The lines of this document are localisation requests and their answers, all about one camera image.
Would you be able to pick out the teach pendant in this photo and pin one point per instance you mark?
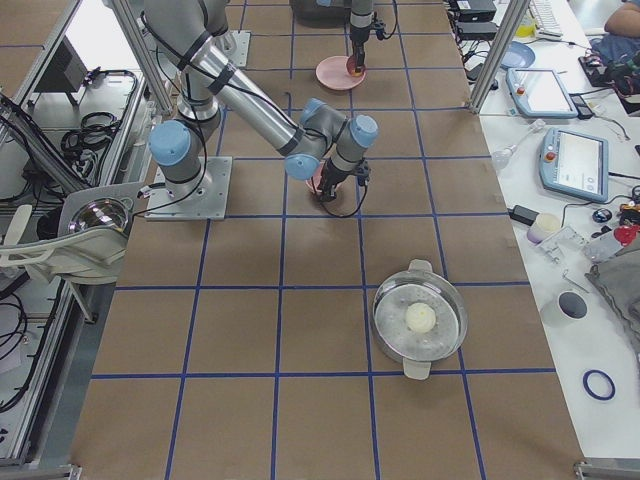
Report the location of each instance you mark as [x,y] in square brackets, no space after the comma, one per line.
[574,164]
[539,93]

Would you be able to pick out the blue plate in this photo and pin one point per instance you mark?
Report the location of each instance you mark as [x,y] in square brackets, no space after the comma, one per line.
[518,55]

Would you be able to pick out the aluminium frame post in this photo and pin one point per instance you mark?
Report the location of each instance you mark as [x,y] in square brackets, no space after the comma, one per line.
[515,11]

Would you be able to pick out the pink bowl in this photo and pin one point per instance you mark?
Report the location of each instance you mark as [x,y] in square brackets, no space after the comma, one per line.
[314,180]

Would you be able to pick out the steel steamer pot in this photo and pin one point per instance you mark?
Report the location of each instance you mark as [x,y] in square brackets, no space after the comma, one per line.
[417,352]

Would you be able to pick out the white steamed bun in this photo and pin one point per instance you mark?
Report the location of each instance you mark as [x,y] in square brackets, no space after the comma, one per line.
[420,317]

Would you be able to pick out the white purple cup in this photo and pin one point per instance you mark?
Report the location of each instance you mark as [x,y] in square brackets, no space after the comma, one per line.
[543,226]

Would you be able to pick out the pink plate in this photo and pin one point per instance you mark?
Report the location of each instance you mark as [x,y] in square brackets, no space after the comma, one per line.
[332,74]

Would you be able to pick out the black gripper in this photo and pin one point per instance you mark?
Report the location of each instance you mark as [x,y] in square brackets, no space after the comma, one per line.
[359,39]
[332,177]

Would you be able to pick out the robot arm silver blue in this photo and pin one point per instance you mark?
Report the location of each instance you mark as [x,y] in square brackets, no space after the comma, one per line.
[324,148]
[361,18]

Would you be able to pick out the black power adapter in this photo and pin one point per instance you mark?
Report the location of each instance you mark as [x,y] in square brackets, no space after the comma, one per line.
[523,215]

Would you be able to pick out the glass pot lid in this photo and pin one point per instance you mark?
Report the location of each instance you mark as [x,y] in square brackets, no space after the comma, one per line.
[107,212]

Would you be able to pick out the teach pendant far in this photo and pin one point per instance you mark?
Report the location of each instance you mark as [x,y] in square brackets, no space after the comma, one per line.
[539,93]

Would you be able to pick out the red apple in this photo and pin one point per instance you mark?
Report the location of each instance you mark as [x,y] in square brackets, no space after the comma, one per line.
[355,66]

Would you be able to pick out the teach pendant near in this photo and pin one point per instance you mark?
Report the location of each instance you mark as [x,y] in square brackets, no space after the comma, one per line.
[574,164]

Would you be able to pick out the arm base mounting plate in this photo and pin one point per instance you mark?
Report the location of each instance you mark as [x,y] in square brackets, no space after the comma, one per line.
[204,197]

